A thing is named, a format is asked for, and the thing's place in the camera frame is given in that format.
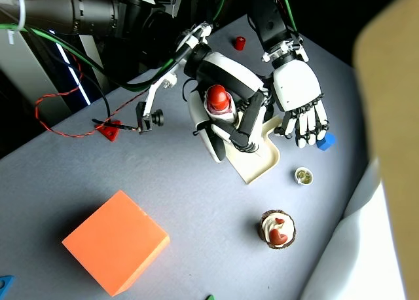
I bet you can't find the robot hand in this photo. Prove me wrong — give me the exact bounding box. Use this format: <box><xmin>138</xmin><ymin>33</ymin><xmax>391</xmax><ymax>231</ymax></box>
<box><xmin>183</xmin><ymin>49</ymin><xmax>272</xmax><ymax>163</ymax></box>
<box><xmin>270</xmin><ymin>56</ymin><xmax>329</xmax><ymax>149</ymax></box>

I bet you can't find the white brush with red handle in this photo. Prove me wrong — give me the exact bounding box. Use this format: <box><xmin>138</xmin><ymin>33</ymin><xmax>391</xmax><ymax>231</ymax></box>
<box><xmin>203</xmin><ymin>84</ymin><xmax>239</xmax><ymax>126</ymax></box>

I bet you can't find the cream plastic dustpan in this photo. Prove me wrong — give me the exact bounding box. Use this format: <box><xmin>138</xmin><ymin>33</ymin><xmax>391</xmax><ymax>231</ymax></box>
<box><xmin>225</xmin><ymin>113</ymin><xmax>282</xmax><ymax>185</ymax></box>

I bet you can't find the blue cube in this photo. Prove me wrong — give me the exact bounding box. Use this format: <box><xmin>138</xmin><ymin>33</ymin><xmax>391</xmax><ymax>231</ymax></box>
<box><xmin>316</xmin><ymin>132</ymin><xmax>337</xmax><ymax>151</ymax></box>

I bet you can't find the small bowl of green soup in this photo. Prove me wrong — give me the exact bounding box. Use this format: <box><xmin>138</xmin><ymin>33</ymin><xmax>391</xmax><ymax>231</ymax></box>
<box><xmin>293</xmin><ymin>166</ymin><xmax>314</xmax><ymax>185</ymax></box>

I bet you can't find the blurred tan panel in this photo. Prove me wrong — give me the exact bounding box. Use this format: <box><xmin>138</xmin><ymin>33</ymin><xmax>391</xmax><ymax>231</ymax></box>
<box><xmin>352</xmin><ymin>0</ymin><xmax>419</xmax><ymax>300</ymax></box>

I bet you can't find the red triangular block with holes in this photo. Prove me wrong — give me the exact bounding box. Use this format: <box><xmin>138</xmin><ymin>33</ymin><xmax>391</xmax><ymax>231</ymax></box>
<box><xmin>94</xmin><ymin>119</ymin><xmax>121</xmax><ymax>142</ymax></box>

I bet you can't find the toy cupcake with red hearts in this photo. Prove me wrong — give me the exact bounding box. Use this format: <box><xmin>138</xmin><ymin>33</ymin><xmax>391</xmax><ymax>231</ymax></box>
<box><xmin>257</xmin><ymin>209</ymin><xmax>297</xmax><ymax>251</ymax></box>

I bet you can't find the white light strip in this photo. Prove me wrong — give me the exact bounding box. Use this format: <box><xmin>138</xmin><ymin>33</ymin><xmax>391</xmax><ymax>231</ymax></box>
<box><xmin>48</xmin><ymin>29</ymin><xmax>92</xmax><ymax>106</ymax></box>

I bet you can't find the grey table cloth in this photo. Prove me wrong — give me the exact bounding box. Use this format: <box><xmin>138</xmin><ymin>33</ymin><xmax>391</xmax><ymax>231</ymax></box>
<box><xmin>0</xmin><ymin>14</ymin><xmax>384</xmax><ymax>300</ymax></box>

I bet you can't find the white backdrop sheet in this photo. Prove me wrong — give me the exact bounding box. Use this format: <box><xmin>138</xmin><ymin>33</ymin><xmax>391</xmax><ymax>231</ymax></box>
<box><xmin>299</xmin><ymin>159</ymin><xmax>409</xmax><ymax>300</ymax></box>

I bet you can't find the orange block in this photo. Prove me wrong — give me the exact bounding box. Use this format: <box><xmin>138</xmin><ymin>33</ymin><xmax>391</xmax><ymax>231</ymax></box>
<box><xmin>61</xmin><ymin>189</ymin><xmax>171</xmax><ymax>297</ymax></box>

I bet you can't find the blue shape block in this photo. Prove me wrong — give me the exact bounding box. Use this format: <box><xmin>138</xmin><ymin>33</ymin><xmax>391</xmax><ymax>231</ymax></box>
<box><xmin>0</xmin><ymin>274</ymin><xmax>16</xmax><ymax>293</ymax></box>

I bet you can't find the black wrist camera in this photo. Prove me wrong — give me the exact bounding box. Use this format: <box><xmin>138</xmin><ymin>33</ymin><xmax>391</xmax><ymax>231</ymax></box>
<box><xmin>136</xmin><ymin>100</ymin><xmax>165</xmax><ymax>134</ymax></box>

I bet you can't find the red and black twisted wire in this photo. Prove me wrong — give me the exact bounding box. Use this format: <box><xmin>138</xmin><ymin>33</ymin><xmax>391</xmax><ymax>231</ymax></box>
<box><xmin>34</xmin><ymin>50</ymin><xmax>148</xmax><ymax>139</ymax></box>

